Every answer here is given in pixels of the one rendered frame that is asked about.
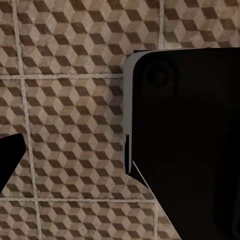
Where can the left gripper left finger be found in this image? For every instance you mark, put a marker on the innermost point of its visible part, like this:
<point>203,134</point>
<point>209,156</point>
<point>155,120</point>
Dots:
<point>12,149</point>

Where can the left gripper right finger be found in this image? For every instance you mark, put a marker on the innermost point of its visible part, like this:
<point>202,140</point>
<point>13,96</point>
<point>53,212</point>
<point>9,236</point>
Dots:
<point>232,149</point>

